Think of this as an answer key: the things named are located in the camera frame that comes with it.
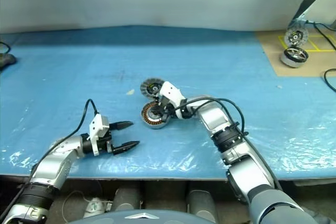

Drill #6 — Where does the brown cardboard sheet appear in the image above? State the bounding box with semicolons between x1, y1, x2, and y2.
256;30;336;77

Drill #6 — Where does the motor stator with copper windings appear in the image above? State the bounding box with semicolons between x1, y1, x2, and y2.
141;102;171;130

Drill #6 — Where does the black looped cable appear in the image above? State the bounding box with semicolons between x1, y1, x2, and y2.
324;68;336;90

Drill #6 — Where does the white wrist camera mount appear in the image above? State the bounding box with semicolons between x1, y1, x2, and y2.
157;82;187;119
88;113;110;156

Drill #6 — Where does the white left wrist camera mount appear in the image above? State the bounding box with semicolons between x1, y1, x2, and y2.
88;113;110;156

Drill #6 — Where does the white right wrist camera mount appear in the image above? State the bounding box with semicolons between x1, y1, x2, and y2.
157;82;187;119

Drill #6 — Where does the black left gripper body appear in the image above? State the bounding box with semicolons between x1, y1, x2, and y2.
99;131;115;155

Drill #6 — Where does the black handheld controller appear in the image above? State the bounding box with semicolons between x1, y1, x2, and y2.
0;40;17;72

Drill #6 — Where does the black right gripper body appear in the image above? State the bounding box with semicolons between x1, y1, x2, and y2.
159;98;176;120

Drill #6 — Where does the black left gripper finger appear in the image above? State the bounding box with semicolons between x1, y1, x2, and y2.
112;141;140;155
109;121;134;131

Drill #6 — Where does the black cable by white panel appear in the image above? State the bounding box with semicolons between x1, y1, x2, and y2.
304;19;336;50

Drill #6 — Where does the white shoe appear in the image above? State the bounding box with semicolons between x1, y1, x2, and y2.
83;197;113;218

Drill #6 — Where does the dark rounded leg shape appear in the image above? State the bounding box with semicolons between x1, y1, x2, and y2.
114;187;142;212
187;188;220;219

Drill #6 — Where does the grey robot torso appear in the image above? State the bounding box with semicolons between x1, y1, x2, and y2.
68;209;211;224

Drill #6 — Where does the blue foam table mat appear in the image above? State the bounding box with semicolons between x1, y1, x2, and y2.
0;25;336;182

